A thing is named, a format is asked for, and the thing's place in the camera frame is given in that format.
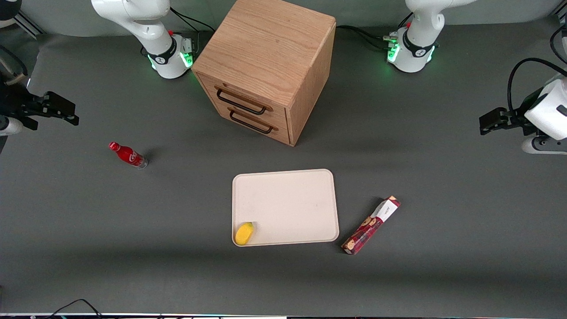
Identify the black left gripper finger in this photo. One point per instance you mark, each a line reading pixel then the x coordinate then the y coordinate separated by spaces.
pixel 491 116
pixel 492 130

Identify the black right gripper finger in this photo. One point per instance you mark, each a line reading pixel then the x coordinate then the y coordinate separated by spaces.
pixel 60 104
pixel 66 118

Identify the red coke bottle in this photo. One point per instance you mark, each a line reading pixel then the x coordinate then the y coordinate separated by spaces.
pixel 128 155

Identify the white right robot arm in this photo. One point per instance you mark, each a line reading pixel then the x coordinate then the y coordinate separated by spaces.
pixel 150 31

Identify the beige rectangular tray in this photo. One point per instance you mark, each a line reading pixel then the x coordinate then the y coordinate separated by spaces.
pixel 288 208

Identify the red cookie box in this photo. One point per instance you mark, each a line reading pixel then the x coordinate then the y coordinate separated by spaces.
pixel 370 226

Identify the yellow lemon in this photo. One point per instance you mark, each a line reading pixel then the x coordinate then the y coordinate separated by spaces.
pixel 244 234

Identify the wooden drawer cabinet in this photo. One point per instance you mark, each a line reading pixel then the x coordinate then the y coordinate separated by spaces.
pixel 270 48

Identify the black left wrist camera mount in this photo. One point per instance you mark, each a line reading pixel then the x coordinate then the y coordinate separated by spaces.
pixel 535 99

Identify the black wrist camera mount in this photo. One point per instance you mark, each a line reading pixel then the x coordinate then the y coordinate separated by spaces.
pixel 535 99
pixel 13 99

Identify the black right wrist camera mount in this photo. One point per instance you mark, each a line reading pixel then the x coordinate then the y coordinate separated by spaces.
pixel 13 99

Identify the aluminium frame bar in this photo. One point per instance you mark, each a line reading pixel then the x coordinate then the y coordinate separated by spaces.
pixel 29 24

